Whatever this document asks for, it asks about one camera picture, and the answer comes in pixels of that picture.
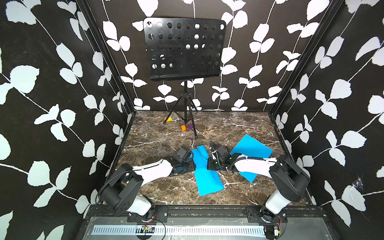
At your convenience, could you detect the cyan paper sheet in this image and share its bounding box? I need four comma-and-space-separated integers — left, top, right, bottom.
192, 145, 224, 196
230, 135, 273, 183

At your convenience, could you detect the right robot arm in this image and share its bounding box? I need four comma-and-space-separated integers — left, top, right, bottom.
207, 141, 310, 222

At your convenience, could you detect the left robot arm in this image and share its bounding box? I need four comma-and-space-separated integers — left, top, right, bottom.
98, 146, 196, 221

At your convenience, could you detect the black perforated music stand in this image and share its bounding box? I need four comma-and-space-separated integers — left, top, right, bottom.
144, 17, 227, 124

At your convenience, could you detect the white slotted cable duct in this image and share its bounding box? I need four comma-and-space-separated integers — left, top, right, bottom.
91, 225, 265, 237

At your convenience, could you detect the black front mounting rail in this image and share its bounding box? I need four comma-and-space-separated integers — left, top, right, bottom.
82, 205, 330, 227

